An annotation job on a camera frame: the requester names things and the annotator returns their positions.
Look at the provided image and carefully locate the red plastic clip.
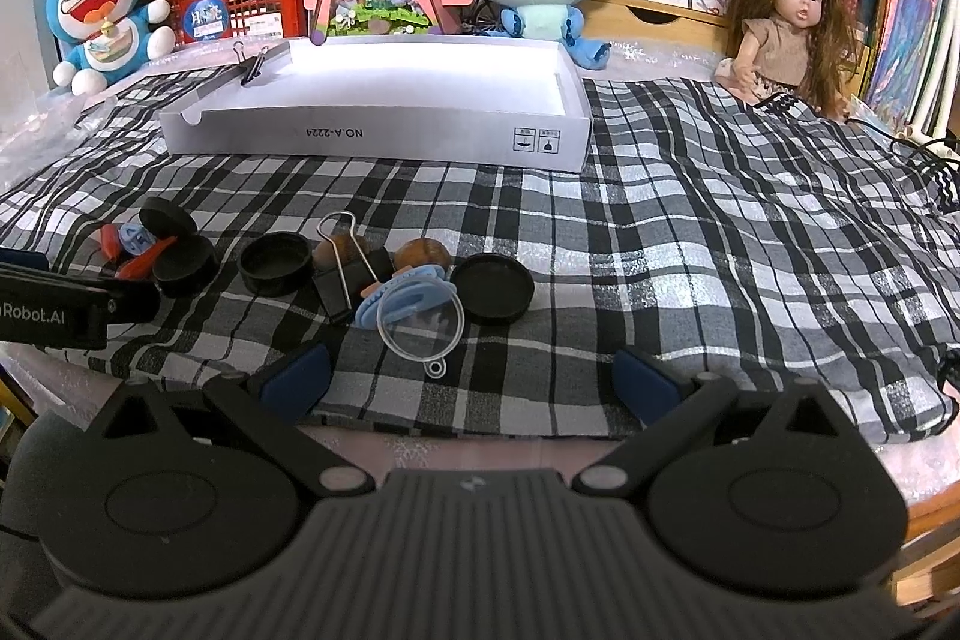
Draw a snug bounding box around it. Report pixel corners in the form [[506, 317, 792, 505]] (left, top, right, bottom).
[[99, 223, 124, 263], [114, 237, 176, 281]]

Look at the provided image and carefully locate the small blue hair clip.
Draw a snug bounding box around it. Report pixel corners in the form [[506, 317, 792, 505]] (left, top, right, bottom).
[[117, 223, 156, 257]]

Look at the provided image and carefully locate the large black binder clip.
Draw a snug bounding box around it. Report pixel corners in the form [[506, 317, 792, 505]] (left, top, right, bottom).
[[314, 209, 394, 321]]

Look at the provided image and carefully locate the brown walnut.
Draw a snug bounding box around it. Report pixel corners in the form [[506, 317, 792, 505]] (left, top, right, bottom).
[[313, 234, 370, 271], [394, 237, 452, 271]]

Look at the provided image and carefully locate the clear round plastic lid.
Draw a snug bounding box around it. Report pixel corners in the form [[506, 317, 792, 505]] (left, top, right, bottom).
[[377, 294, 466, 380]]

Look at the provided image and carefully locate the light blue hair clip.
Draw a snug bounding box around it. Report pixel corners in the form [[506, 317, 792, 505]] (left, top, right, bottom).
[[355, 265, 455, 330]]

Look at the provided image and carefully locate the black round lid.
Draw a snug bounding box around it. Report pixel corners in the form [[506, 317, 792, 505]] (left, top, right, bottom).
[[451, 253, 535, 326]]

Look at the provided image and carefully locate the black round jar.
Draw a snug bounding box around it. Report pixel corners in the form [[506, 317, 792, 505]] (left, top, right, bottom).
[[238, 230, 314, 298]]

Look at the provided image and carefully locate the black white plaid cloth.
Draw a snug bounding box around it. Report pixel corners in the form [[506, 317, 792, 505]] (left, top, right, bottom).
[[2, 71, 958, 443]]

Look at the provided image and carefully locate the Doraemon plush toy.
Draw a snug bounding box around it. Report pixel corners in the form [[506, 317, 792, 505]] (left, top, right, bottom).
[[46, 0, 176, 96]]

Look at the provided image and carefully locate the black binder clip on box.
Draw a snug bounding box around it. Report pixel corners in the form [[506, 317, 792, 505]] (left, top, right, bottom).
[[233, 41, 272, 86]]

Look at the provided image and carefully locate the white cardboard box tray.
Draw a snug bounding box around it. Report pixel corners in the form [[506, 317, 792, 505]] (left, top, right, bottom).
[[158, 34, 592, 174]]

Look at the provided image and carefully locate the red plastic crate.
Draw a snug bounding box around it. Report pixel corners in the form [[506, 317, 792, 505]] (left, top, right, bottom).
[[166, 0, 308, 44]]

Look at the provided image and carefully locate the brown haired baby doll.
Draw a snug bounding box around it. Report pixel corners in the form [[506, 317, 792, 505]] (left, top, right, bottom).
[[713, 0, 856, 120]]

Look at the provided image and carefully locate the wooden drawer box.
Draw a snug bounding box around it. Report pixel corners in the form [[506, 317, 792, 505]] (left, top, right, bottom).
[[579, 0, 727, 53]]

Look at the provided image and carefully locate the black cable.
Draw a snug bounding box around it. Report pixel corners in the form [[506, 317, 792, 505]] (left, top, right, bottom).
[[753, 91, 960, 215]]

